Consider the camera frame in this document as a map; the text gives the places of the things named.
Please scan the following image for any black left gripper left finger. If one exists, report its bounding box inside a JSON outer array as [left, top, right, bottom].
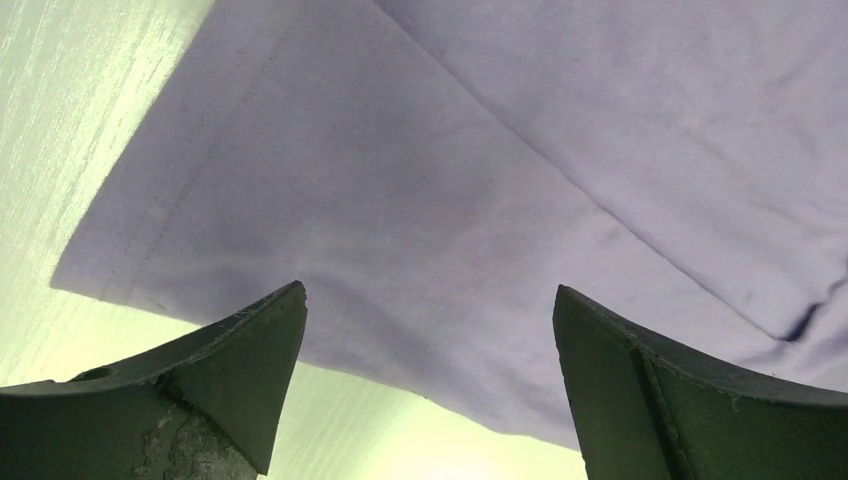
[[1, 282, 307, 479]]

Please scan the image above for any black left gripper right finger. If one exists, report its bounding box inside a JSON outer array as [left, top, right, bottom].
[[553, 286, 847, 479]]

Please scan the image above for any purple t shirt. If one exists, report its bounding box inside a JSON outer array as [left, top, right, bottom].
[[51, 1, 847, 448]]

